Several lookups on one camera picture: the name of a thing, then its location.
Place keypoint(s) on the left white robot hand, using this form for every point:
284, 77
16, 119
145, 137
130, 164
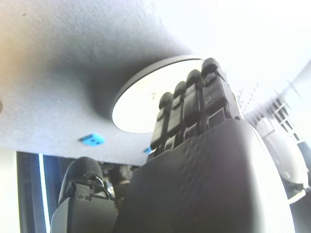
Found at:
194, 189

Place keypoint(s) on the white plate with black rim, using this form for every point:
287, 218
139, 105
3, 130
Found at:
136, 114

